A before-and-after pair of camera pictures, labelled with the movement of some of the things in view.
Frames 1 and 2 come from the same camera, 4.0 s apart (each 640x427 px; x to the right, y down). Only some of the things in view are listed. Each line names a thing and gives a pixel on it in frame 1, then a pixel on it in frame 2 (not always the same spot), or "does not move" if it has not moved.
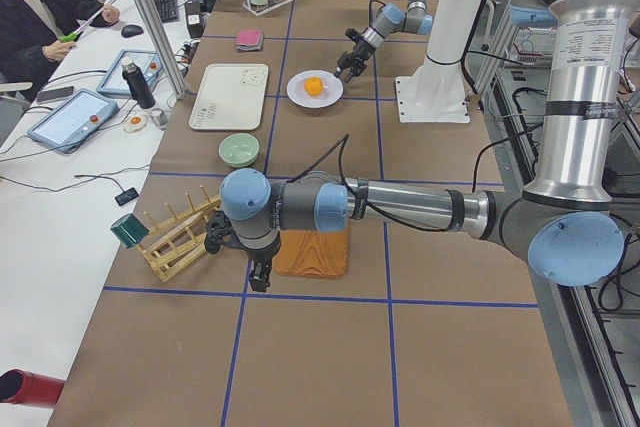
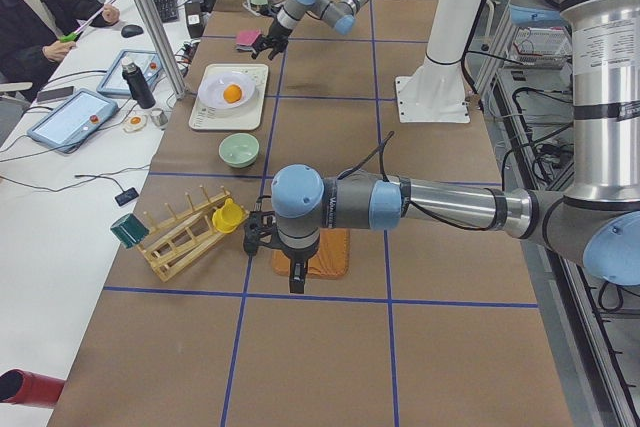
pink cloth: (249, 37) does not move
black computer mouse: (131, 31) does not move
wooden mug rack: (182, 239) does not move
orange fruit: (313, 85) → (232, 93)
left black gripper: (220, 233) → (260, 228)
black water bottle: (138, 84) does not move
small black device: (127, 196) does not move
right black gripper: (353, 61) → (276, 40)
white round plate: (314, 88) → (211, 89)
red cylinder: (19, 386) does not move
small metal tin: (159, 117) does not move
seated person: (38, 20) does not move
